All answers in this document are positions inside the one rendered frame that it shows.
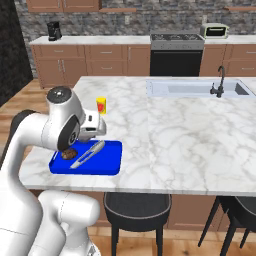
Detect steel sink basin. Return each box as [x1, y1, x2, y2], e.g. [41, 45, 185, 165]
[145, 78, 256, 99]

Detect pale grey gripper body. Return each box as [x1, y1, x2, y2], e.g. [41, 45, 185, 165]
[78, 122, 108, 143]

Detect long brown base cupboards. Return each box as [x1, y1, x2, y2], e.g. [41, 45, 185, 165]
[31, 43, 152, 89]

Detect brown wall cupboards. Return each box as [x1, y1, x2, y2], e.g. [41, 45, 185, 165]
[26, 0, 103, 14]

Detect brown wall shelf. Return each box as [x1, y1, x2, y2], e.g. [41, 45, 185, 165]
[224, 5, 256, 13]
[99, 7, 138, 14]

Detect black round stool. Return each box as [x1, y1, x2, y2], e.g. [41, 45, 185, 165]
[102, 192, 173, 256]

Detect black stool with splayed legs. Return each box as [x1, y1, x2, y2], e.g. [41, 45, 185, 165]
[197, 195, 256, 256]

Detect cream toaster oven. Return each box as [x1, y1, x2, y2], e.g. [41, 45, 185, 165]
[199, 22, 230, 40]

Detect black coffee maker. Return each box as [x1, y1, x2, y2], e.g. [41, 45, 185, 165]
[46, 21, 63, 42]

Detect blue tray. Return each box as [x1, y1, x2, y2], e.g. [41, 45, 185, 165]
[48, 139, 123, 176]

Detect short brown base cupboards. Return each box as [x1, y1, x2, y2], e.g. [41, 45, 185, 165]
[199, 43, 256, 78]

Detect steel and black stove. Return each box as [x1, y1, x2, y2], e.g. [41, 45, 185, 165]
[149, 32, 205, 77]

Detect black tap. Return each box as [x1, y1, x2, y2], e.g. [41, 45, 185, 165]
[209, 65, 227, 99]

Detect silver fish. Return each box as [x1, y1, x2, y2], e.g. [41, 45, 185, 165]
[69, 140, 106, 170]

